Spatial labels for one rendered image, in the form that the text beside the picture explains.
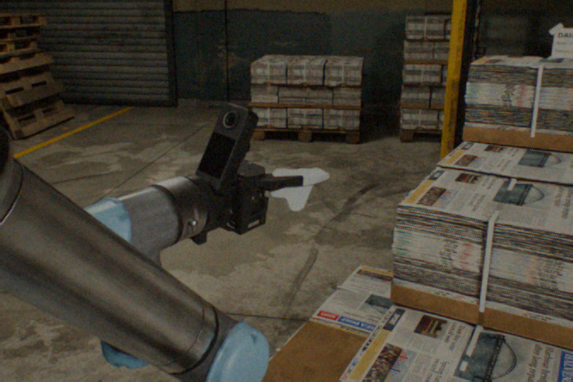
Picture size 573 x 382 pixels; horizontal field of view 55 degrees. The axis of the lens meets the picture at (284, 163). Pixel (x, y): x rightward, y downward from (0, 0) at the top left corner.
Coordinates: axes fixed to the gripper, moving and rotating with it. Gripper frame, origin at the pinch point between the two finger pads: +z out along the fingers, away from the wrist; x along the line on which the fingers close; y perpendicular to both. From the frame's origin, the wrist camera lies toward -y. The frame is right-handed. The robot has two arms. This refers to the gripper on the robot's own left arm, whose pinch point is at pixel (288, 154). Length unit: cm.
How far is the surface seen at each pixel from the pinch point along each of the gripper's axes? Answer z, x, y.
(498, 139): 95, 5, 15
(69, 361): 41, -128, 142
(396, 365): 16.4, 17.4, 38.8
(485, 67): 95, -3, -4
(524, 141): 96, 12, 14
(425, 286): 36, 13, 33
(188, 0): 479, -530, 50
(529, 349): 36, 35, 36
